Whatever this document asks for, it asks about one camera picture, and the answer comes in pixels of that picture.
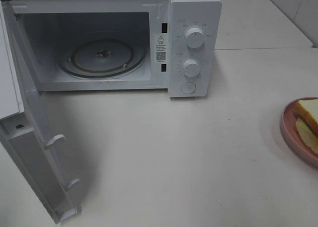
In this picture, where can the round microwave door button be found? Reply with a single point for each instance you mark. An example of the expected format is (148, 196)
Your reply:
(188, 87)

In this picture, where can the white microwave knob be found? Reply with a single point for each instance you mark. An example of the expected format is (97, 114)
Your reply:
(194, 36)
(191, 68)

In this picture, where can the pink round plate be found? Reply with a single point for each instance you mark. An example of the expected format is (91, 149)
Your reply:
(291, 137)

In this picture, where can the white microwave door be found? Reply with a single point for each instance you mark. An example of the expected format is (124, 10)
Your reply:
(27, 137)

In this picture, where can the white bread sandwich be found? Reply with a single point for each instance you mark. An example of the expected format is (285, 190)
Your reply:
(307, 123)

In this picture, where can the glass microwave turntable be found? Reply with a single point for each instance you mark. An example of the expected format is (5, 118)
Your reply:
(102, 58)

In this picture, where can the white microwave oven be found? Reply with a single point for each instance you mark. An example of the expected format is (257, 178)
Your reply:
(48, 27)

